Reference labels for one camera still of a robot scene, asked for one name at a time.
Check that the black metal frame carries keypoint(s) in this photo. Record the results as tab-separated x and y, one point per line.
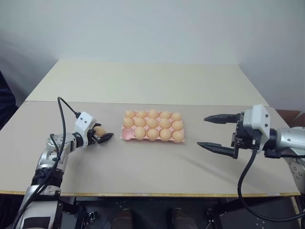
152	202

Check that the person in dark clothing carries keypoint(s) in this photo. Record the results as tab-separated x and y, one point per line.
6	102

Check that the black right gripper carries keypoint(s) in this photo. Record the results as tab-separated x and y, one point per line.
244	138

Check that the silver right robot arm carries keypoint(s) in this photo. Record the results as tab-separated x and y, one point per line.
289	139

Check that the pink egg tray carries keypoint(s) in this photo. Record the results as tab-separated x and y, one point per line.
127	134

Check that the brown egg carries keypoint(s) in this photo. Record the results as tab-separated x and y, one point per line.
153	113
140	122
129	113
164	123
177	125
140	132
141	114
165	134
177	135
176	116
152	122
152	133
128	122
165	115
100	131

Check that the black metal plate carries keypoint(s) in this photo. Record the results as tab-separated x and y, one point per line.
259	210

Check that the dark rounded shape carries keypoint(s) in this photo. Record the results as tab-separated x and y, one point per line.
178	217

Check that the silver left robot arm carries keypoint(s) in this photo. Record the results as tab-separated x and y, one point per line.
48	152

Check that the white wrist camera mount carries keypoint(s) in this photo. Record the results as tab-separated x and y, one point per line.
84	120
259	119

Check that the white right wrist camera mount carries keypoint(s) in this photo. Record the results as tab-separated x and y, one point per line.
259	119

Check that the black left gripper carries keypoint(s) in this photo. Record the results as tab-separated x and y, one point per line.
91	138

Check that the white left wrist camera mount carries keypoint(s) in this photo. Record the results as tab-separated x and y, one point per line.
84	120

